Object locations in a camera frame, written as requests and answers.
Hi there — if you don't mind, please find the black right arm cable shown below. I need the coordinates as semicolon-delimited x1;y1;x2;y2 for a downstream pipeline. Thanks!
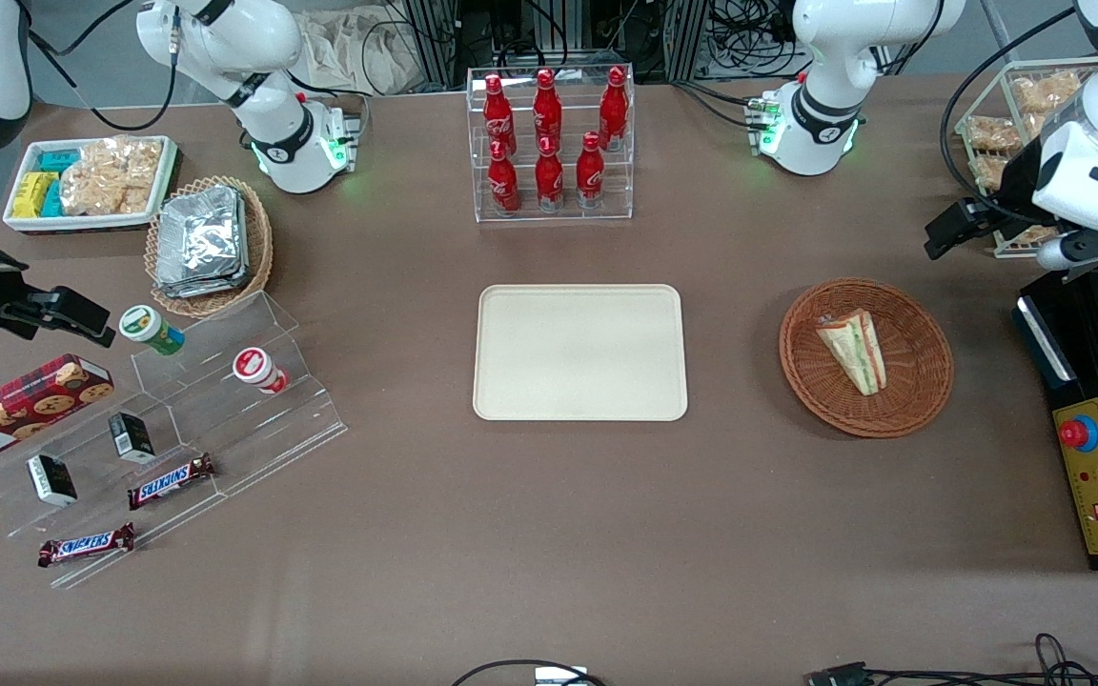
27;0;180;132

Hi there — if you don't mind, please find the clear acrylic stepped stand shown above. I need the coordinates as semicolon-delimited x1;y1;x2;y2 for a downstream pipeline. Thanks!
0;291;350;590

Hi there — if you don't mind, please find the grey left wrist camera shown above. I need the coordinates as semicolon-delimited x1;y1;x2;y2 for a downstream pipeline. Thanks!
1035;236;1088;274

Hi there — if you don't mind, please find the yellow snack packet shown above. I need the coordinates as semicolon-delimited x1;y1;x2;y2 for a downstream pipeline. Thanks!
11;171;56;218

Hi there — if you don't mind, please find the black tangled cable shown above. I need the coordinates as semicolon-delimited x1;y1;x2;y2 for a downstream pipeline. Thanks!
868;634;1098;686

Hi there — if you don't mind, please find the black looped cable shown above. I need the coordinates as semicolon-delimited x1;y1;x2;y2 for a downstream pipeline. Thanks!
452;659;607;686

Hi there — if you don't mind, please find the stack of foil packets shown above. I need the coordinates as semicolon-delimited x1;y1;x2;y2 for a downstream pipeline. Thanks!
154;185;252;299

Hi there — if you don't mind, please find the black cable connector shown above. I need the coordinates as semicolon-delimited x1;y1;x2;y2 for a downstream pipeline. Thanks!
804;661;876;686

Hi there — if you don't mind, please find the black cable bundle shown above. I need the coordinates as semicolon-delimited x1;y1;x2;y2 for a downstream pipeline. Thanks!
706;0;812;79

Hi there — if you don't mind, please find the small black box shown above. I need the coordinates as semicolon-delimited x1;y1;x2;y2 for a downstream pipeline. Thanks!
109;411;156;465
27;454;78;507

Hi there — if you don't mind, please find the clear bag of crackers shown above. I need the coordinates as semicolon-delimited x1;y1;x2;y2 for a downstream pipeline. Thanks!
60;136;164;216

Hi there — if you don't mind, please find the oval light wicker basket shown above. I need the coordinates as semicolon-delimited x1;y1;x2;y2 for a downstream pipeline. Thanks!
144;175;275;318

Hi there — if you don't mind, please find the round brown wicker basket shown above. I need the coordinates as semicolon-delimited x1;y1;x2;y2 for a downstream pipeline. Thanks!
779;277;954;439

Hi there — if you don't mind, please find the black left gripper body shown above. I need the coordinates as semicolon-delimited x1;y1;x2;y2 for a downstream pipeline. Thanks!
925;143;1046;260

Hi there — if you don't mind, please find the white wire rack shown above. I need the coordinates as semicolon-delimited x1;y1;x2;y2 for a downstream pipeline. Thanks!
954;57;1098;260

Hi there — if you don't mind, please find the beige crumpled cloth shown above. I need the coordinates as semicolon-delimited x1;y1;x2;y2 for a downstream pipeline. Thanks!
296;8;421;96

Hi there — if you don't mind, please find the aluminium frame post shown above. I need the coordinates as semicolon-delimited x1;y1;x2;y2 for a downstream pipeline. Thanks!
406;0;459;91
663;0;708;83

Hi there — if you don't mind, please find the beige plastic tray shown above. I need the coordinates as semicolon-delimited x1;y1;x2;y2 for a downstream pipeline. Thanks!
473;284;689;422

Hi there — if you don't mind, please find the red tartan cookie box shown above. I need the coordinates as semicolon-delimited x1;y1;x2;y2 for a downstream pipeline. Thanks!
0;353;116;471

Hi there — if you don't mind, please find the white rectangular dish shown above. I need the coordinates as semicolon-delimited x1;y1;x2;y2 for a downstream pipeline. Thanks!
2;135;180;234

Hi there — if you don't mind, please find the red cola bottle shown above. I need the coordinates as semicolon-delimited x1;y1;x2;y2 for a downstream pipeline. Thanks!
535;136;566;212
482;73;518;158
576;131;606;209
599;67;630;151
532;69;564;153
487;140;521;215

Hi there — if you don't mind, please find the clear acrylic bottle rack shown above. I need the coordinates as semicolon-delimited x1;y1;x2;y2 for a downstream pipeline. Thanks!
466;65;636;225

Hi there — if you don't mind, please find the red lid cup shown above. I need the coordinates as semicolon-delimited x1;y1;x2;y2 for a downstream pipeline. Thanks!
232;347;290;395

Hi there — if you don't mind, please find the green lid cup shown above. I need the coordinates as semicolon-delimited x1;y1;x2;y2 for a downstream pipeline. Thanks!
119;305;186;356

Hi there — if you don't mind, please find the black machine with yellow panel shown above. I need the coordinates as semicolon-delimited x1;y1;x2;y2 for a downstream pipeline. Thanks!
1013;262;1098;573

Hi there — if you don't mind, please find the triangular sandwich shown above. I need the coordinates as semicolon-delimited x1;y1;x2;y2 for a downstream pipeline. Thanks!
815;308;889;397

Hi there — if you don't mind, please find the brown snickers bar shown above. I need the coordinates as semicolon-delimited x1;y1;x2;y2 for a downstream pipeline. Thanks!
127;453;217;511
38;522;136;569

